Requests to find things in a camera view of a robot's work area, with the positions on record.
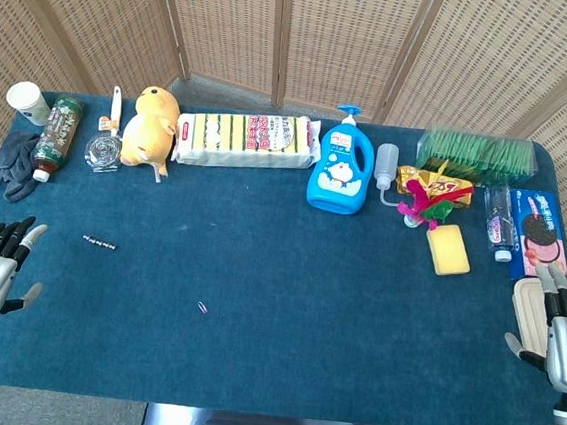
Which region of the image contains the beige lidded food container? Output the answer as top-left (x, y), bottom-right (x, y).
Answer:
top-left (506, 275), bottom-right (560, 361)

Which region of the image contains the white paper cup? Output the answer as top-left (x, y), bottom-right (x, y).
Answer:
top-left (3, 79), bottom-right (55, 128)

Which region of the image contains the yellow plush toy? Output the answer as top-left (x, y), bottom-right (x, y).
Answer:
top-left (116, 83), bottom-right (184, 186)

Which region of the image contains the clear box of green items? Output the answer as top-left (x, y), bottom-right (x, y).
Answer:
top-left (412, 125), bottom-right (543, 192)

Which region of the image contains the grey crumpled cloth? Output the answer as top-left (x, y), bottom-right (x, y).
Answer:
top-left (0, 128), bottom-right (45, 207)

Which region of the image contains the white handled packaged strainer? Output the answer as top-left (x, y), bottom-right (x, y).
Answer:
top-left (82, 83), bottom-right (130, 177)

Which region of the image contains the clear plastic squeeze bottle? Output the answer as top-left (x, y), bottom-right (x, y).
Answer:
top-left (369, 141), bottom-right (413, 211)

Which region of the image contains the gold red snack bag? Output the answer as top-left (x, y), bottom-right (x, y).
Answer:
top-left (395, 154), bottom-right (478, 213)

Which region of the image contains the yellow cleaning sponge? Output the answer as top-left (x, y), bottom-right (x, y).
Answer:
top-left (421, 221), bottom-right (476, 280)

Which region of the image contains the blue pump detergent bottle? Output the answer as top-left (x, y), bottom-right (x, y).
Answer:
top-left (304, 100), bottom-right (381, 219)

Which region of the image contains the colourful feather shuttlecock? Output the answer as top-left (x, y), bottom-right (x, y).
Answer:
top-left (394, 177), bottom-right (456, 234)

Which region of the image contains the blue table mat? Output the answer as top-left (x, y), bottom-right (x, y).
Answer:
top-left (0, 86), bottom-right (567, 425)

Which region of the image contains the small clear water bottle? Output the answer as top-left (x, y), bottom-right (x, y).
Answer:
top-left (477, 183), bottom-right (525, 265)

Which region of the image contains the blue cookie box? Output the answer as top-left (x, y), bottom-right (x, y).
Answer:
top-left (499, 187), bottom-right (567, 287)

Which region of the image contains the green label tea bottle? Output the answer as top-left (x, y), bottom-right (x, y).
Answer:
top-left (29, 91), bottom-right (87, 187)

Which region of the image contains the woven wooden folding screen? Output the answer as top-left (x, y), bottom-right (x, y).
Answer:
top-left (0, 0), bottom-right (567, 274)

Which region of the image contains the packaged yellow sponge pack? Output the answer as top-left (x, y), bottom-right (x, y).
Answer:
top-left (171, 103), bottom-right (325, 179)

